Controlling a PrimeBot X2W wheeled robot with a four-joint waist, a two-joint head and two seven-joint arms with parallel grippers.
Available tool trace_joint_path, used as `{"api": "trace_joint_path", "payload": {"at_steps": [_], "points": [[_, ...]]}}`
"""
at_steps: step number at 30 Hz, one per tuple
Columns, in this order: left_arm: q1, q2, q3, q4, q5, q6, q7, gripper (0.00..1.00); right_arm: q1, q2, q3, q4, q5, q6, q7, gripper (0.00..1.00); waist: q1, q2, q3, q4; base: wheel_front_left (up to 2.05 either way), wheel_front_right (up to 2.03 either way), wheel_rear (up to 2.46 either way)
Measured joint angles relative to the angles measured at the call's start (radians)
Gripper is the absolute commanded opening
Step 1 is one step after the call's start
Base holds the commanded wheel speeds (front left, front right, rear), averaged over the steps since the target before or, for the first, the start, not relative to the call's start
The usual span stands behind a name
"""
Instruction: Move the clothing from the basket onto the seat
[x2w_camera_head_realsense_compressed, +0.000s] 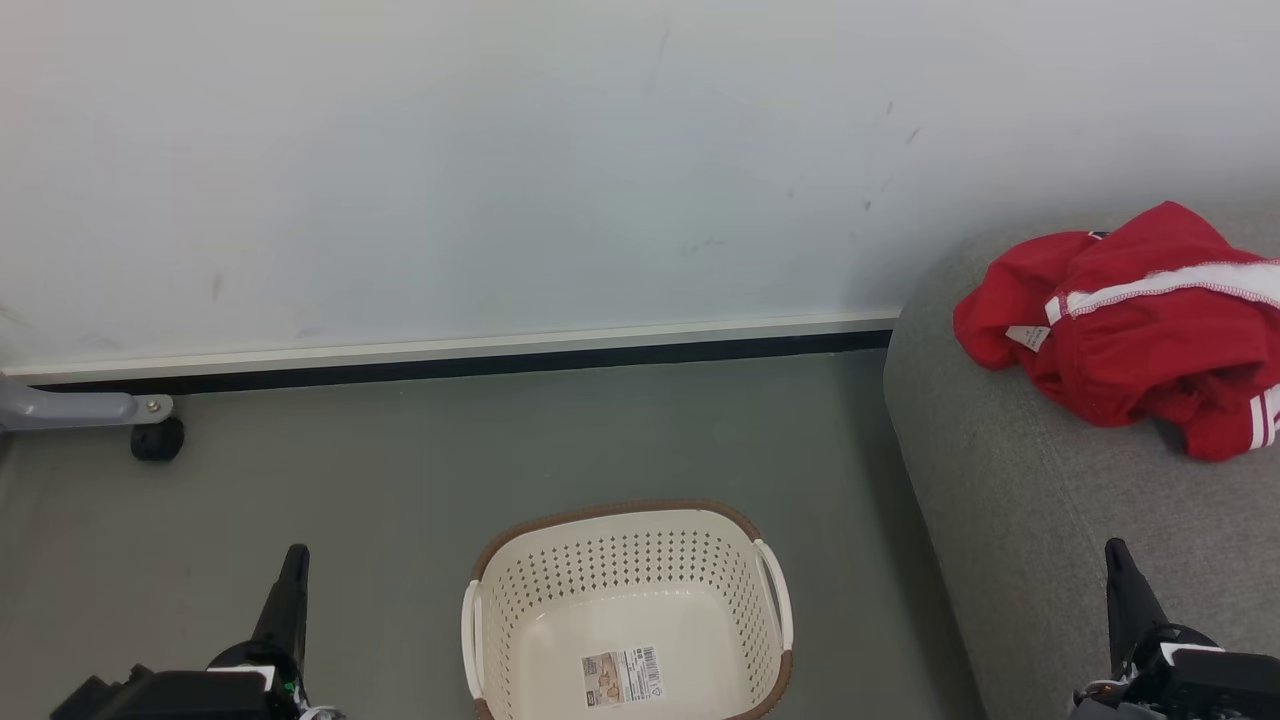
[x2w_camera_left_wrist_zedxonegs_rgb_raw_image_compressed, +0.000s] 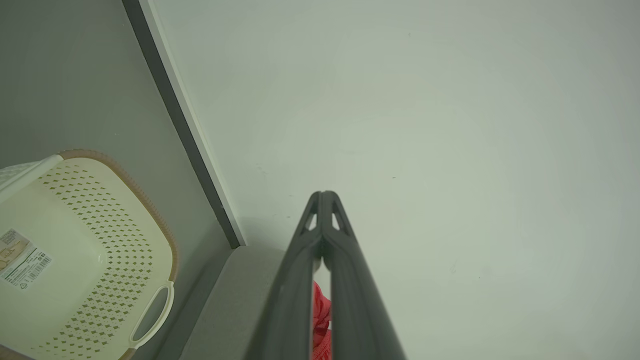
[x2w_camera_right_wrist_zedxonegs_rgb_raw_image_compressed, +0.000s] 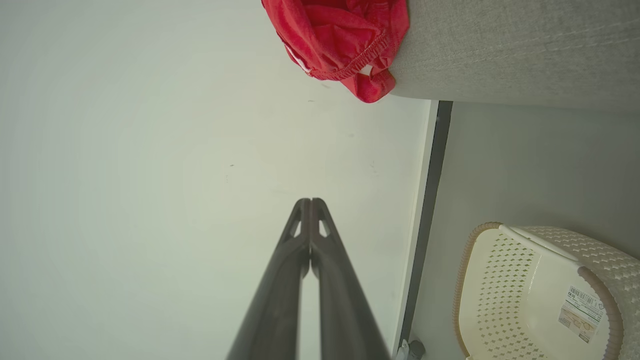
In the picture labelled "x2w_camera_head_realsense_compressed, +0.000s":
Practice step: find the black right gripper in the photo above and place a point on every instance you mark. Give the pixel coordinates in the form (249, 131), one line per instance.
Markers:
(1210, 685)

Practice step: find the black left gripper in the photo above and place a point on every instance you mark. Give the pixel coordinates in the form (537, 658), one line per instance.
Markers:
(180, 695)

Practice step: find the red numbered sports jersey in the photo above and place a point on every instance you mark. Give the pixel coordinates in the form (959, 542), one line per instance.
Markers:
(1000, 315)

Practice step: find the red white-trimmed sports shorts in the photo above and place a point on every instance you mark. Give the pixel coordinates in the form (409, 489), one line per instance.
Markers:
(1160, 245)

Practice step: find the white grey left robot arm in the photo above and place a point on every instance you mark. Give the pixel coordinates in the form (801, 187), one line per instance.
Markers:
(322, 714)

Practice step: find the grey fabric sofa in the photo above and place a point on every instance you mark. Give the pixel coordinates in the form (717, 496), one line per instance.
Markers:
(1050, 520)

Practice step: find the black caster wheel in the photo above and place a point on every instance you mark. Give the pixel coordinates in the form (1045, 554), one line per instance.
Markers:
(158, 440)

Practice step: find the grey metal furniture leg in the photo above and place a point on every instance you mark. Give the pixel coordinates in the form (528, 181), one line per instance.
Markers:
(70, 408)

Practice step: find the white and black baseboard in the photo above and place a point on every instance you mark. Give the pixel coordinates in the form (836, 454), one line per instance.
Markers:
(450, 350)

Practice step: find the cream perforated laundry basket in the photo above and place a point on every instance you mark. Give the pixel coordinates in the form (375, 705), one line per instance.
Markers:
(620, 610)

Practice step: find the white barcode label sticker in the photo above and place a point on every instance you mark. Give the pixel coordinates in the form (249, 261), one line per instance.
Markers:
(623, 677)

